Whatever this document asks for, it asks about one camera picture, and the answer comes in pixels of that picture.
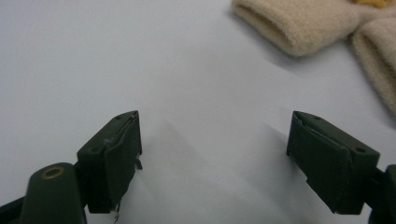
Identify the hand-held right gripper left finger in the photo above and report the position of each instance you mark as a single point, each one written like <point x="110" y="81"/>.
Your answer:
<point x="109" y="161"/>

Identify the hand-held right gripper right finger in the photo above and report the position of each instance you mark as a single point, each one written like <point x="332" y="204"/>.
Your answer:
<point x="330" y="168"/>

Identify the beige glove orange fingertips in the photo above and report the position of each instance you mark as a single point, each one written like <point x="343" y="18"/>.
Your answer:
<point x="299" y="28"/>
<point x="379" y="56"/>

